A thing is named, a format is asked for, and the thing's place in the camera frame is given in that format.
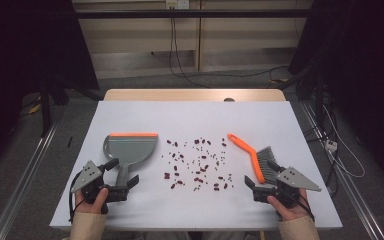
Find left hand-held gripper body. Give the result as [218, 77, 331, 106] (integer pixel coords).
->
[69, 159, 130, 205]

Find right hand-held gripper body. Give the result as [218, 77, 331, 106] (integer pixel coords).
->
[253, 166, 322, 209]

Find grey dustpan orange edge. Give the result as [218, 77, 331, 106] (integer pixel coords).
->
[102, 132, 159, 188]

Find red beans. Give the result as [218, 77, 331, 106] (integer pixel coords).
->
[162, 137, 234, 193]

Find orange brush grey bristles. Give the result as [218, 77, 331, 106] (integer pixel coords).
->
[227, 133, 283, 186]

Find person's left hand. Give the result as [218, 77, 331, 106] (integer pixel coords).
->
[74, 187, 110, 215]

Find person's right hand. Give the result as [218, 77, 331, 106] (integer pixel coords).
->
[266, 188, 311, 222]

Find white power adapter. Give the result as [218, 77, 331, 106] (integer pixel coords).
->
[324, 139, 339, 153]

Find black metal stand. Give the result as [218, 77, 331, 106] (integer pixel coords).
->
[39, 78, 54, 138]

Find light wooden table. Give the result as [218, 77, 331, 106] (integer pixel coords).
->
[103, 88, 287, 103]

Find black curtain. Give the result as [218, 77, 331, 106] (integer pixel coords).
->
[287, 0, 384, 181]
[0, 0, 100, 174]

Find black horizontal bar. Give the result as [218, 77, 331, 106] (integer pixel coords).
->
[74, 9, 313, 20]

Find left hand-held gripper black cable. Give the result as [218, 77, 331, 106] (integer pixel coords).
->
[67, 171, 83, 224]

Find hand-held gripper black cable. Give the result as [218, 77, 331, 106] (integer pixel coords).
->
[294, 194, 315, 222]
[67, 171, 83, 224]

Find right hand-held gripper black cable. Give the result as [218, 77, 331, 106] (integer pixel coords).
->
[294, 194, 315, 222]

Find black floor cable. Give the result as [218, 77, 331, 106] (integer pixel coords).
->
[324, 99, 340, 189]

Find metal floor rail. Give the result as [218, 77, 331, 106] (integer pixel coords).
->
[300, 100, 384, 240]
[0, 121, 61, 240]

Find white cable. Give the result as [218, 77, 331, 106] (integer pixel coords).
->
[322, 104, 367, 179]

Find black wall cable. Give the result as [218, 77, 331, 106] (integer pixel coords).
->
[168, 16, 212, 89]

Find wooden wall post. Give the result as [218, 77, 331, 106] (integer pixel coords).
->
[194, 0, 204, 73]

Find white wall socket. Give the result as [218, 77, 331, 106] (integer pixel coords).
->
[165, 0, 190, 10]

